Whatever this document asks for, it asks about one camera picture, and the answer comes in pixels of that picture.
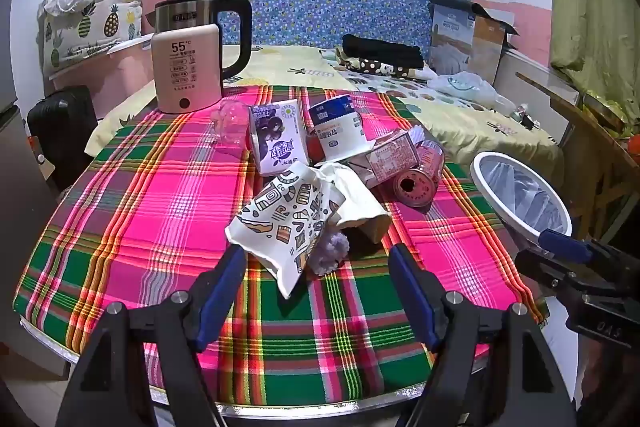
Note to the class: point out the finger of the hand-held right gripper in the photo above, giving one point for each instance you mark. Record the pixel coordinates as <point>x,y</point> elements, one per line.
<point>565,244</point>
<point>542,267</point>

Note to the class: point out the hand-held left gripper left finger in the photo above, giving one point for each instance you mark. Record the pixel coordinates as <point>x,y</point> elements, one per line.
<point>222,292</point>

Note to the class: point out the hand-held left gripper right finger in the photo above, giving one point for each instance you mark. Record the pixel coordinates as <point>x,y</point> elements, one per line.
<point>412,292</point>

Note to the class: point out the white bin with liner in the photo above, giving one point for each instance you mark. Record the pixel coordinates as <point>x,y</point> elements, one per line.
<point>520,197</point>

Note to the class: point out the patterned white paper bag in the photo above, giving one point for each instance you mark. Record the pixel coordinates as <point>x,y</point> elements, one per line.
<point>280,227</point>

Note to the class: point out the purple-white tissue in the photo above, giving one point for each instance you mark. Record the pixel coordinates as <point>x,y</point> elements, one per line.
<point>327,254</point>

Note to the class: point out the red drink can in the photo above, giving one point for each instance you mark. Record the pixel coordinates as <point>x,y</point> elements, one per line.
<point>415,189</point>

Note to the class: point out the cream paper bag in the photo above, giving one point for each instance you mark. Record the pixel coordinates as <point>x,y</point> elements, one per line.
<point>355,202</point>

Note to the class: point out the pink white juice carton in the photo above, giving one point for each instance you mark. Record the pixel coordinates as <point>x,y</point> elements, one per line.
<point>390,159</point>

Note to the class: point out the purple milk carton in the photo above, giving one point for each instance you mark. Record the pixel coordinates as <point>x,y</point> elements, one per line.
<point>277,142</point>

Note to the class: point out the clear red label plastic bottle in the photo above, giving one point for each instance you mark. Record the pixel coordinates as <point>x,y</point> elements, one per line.
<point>231,122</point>

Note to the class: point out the white blue yogurt cup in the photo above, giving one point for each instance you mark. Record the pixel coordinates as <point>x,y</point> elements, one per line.
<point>337,132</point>

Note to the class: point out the pink green plaid tablecloth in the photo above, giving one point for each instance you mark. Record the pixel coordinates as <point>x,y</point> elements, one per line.
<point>150,217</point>

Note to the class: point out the orange plastic bag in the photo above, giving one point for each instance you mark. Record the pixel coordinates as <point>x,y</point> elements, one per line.
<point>634,147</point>

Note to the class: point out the black charger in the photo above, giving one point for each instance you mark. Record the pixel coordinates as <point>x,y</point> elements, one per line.
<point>531,122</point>

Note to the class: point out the wooden folding table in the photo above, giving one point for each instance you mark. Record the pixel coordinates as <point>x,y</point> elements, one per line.
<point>575,117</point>

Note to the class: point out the yellow green foil bag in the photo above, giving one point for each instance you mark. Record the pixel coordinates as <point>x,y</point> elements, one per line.
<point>605,112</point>

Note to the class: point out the small green bottle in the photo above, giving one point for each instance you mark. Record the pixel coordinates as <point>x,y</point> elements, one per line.
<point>520,111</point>

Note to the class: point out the white plastic bag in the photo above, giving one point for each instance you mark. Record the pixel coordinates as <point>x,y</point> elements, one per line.
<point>462,87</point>

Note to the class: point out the white fruit print cloth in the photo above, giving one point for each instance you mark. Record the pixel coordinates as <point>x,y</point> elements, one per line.
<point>380,87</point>

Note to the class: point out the grey cabinet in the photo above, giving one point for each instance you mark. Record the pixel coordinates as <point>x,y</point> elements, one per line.
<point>20,207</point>

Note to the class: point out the pink steel electric kettle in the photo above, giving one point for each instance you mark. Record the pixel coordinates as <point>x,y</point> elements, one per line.
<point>185,72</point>

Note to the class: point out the brown polka dot cloth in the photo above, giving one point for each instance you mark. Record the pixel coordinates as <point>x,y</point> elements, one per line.
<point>380,68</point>

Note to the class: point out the black suitcase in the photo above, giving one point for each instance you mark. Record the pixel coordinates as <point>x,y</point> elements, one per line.
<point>60,132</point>

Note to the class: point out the cardboard quilt box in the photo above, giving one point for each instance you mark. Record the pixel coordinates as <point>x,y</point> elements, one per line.
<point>450,42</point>

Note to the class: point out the bed with yellow sheet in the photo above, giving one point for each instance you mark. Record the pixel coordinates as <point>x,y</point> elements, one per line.
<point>285,67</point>

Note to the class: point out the green curtain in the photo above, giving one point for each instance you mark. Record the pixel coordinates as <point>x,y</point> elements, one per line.
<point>590,7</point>

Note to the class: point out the pink storage box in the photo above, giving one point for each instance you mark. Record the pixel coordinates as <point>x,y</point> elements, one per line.
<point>120,72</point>

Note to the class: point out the black folded clothes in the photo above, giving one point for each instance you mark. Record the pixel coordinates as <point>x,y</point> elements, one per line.
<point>380,49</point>

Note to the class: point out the pineapple print bedding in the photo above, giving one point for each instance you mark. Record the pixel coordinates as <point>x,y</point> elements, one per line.
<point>100,22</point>

